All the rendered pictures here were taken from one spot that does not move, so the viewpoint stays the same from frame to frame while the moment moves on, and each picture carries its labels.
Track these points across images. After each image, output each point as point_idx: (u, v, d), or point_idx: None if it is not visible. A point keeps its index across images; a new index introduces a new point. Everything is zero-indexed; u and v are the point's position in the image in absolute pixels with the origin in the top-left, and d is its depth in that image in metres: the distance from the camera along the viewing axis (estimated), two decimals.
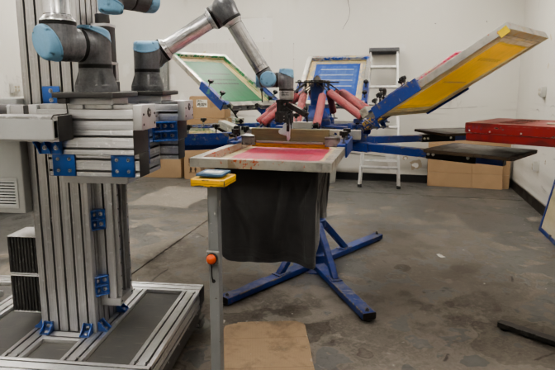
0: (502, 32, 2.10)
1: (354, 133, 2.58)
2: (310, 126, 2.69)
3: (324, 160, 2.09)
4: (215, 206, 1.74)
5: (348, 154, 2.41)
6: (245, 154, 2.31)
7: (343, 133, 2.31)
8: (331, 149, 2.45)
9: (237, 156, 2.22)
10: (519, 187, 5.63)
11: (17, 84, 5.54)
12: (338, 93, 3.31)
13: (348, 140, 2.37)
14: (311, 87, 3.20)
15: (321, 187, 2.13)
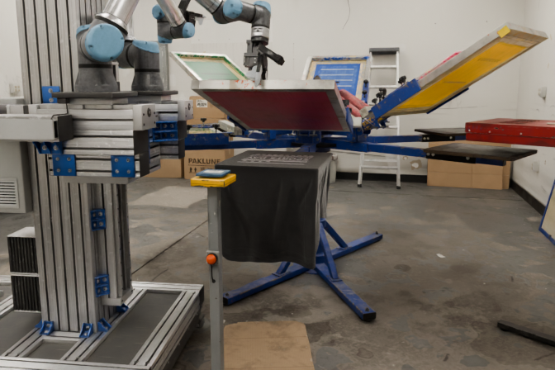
0: (502, 32, 2.10)
1: (355, 120, 2.58)
2: None
3: None
4: (215, 206, 1.74)
5: (349, 127, 2.39)
6: (245, 113, 2.29)
7: (344, 101, 2.32)
8: None
9: (238, 107, 2.20)
10: (519, 187, 5.63)
11: (17, 84, 5.54)
12: None
13: None
14: None
15: (321, 187, 2.13)
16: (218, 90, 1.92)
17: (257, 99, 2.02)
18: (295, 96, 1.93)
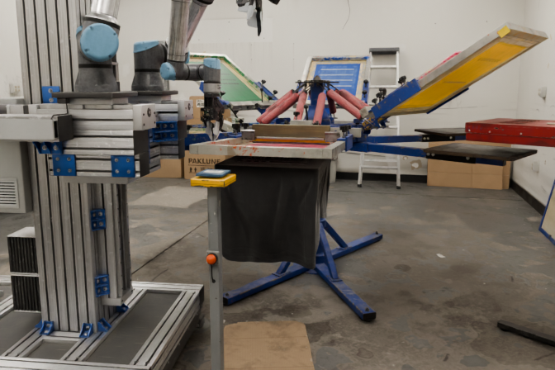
0: (502, 32, 2.10)
1: (354, 131, 2.58)
2: (310, 125, 2.69)
3: None
4: (215, 206, 1.74)
5: (348, 149, 2.41)
6: None
7: (343, 127, 2.31)
8: None
9: None
10: (519, 187, 5.63)
11: (17, 84, 5.54)
12: (338, 93, 3.31)
13: (348, 135, 2.37)
14: (311, 87, 3.20)
15: (321, 187, 2.13)
16: (216, 154, 1.93)
17: None
18: None
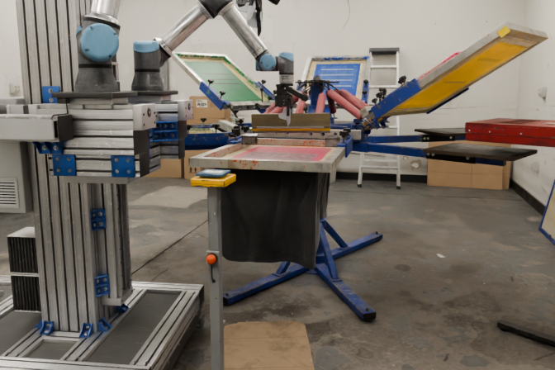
0: (502, 32, 2.10)
1: (354, 133, 2.58)
2: None
3: (324, 160, 2.09)
4: (215, 206, 1.74)
5: (348, 154, 2.41)
6: (245, 154, 2.31)
7: (343, 133, 2.31)
8: (331, 149, 2.45)
9: (237, 156, 2.22)
10: (519, 187, 5.63)
11: (17, 84, 5.54)
12: (338, 93, 3.31)
13: (348, 140, 2.37)
14: (311, 87, 3.20)
15: (321, 187, 2.13)
16: None
17: None
18: None
